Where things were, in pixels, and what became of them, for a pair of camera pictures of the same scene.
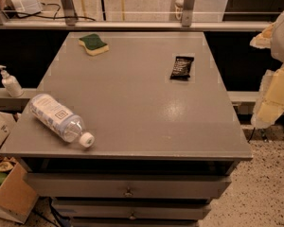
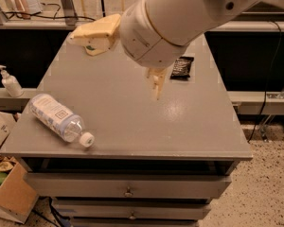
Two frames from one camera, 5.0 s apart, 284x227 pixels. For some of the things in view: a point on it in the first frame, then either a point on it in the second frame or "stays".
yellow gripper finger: [264, 39] -> [97, 36]
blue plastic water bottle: [53, 115] stays
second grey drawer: [132, 209] stays
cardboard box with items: [11, 198] stays
